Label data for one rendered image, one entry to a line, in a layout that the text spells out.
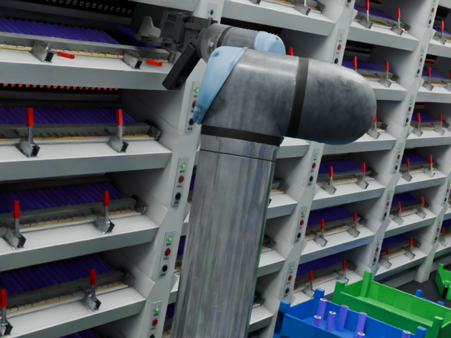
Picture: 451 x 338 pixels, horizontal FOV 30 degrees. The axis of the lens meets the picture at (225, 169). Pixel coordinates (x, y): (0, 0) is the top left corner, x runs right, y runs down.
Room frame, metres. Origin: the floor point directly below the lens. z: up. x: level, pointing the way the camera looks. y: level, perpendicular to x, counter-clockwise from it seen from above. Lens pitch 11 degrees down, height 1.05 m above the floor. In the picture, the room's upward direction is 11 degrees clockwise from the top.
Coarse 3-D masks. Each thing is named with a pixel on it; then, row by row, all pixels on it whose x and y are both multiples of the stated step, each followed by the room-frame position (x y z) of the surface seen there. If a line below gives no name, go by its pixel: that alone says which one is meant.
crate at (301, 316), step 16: (320, 288) 2.09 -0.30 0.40; (288, 304) 1.92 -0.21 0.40; (304, 304) 2.03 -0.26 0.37; (336, 304) 2.06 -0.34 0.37; (288, 320) 1.91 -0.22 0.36; (304, 320) 2.04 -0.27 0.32; (336, 320) 2.06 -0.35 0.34; (352, 320) 2.03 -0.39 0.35; (368, 320) 2.01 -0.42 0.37; (288, 336) 1.91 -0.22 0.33; (304, 336) 1.88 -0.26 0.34; (320, 336) 1.86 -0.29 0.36; (336, 336) 1.84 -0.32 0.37; (352, 336) 1.99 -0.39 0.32; (368, 336) 2.01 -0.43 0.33; (384, 336) 1.98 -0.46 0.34; (400, 336) 1.96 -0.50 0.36; (416, 336) 1.93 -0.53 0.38
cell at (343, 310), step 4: (340, 308) 2.02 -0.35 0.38; (344, 308) 2.01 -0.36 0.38; (340, 312) 2.01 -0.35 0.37; (344, 312) 2.01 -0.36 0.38; (340, 316) 2.01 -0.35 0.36; (344, 316) 2.01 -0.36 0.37; (340, 320) 2.01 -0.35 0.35; (344, 320) 2.01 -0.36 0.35; (340, 324) 2.01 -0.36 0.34; (336, 328) 2.02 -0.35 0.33; (340, 328) 2.01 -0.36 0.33
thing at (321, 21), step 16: (224, 0) 2.06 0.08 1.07; (240, 0) 2.15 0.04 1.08; (256, 0) 2.19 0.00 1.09; (272, 0) 2.39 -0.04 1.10; (288, 0) 2.45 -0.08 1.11; (304, 0) 2.42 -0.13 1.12; (320, 0) 2.60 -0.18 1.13; (224, 16) 2.09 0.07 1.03; (240, 16) 2.15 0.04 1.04; (256, 16) 2.21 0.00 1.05; (272, 16) 2.27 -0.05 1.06; (288, 16) 2.33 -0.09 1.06; (304, 16) 2.40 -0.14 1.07; (320, 16) 2.54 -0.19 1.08; (336, 16) 2.57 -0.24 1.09; (320, 32) 2.52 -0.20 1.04
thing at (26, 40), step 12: (0, 36) 1.55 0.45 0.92; (12, 36) 1.57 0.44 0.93; (24, 36) 1.60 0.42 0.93; (36, 36) 1.64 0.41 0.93; (12, 48) 1.56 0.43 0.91; (60, 48) 1.68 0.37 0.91; (72, 48) 1.72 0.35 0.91; (84, 48) 1.74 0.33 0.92; (96, 48) 1.77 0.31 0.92; (108, 48) 1.80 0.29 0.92; (120, 48) 1.83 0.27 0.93; (132, 48) 1.87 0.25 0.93; (144, 48) 1.92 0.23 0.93; (156, 48) 1.96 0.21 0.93
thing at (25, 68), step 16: (0, 0) 1.70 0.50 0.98; (16, 0) 1.73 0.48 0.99; (80, 16) 1.90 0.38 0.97; (96, 16) 1.94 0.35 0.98; (112, 16) 1.98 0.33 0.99; (0, 48) 1.55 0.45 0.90; (160, 48) 2.00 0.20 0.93; (0, 64) 1.50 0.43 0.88; (16, 64) 1.53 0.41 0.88; (32, 64) 1.56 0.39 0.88; (48, 64) 1.60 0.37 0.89; (64, 64) 1.64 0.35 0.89; (80, 64) 1.68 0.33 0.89; (96, 64) 1.73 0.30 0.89; (112, 64) 1.78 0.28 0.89; (144, 64) 1.89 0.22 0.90; (0, 80) 1.52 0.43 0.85; (16, 80) 1.55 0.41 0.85; (32, 80) 1.58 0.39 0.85; (48, 80) 1.62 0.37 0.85; (64, 80) 1.65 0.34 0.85; (80, 80) 1.69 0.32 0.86; (96, 80) 1.73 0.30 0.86; (112, 80) 1.77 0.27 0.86; (128, 80) 1.81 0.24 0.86; (144, 80) 1.86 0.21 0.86; (160, 80) 1.91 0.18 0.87
